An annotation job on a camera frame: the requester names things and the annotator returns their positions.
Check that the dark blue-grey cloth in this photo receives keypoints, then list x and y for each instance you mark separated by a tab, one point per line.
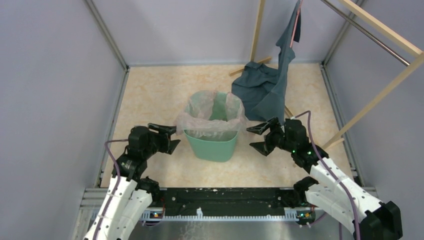
262	89

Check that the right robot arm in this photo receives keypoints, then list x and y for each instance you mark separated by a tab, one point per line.
327	187

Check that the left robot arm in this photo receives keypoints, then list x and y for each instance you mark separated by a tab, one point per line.
129	194

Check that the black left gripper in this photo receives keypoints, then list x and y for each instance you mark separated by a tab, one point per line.
164	137

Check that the pink translucent trash bag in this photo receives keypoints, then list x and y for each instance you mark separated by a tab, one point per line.
212	115

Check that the white cable duct strip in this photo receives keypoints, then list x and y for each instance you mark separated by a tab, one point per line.
205	217

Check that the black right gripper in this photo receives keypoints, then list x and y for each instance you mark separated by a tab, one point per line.
266	147

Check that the metal rod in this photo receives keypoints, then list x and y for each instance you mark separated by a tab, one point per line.
366	33

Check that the wooden drying rack frame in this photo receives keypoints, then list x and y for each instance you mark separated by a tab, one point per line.
359	69

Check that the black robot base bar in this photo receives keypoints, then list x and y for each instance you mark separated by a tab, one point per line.
232	202

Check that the green plastic trash bin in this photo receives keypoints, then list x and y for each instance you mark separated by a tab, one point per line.
215	151

